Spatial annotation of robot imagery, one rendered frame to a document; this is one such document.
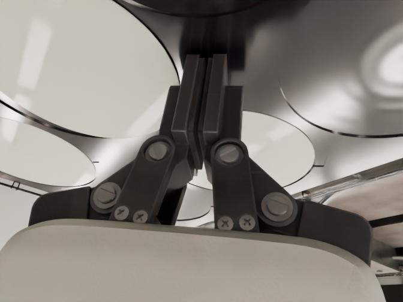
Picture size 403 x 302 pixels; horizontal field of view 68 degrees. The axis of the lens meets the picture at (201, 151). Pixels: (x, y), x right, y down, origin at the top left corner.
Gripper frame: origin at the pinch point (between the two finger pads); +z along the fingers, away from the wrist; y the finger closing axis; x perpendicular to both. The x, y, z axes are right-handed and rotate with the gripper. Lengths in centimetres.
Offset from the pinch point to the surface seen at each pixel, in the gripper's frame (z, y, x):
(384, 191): 4.1, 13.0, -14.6
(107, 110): 2.0, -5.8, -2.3
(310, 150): 2.1, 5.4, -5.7
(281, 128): 2.1, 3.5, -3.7
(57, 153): 2.1, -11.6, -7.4
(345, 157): 2.1, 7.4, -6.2
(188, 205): 2.2, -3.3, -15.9
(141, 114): 2.0, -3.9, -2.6
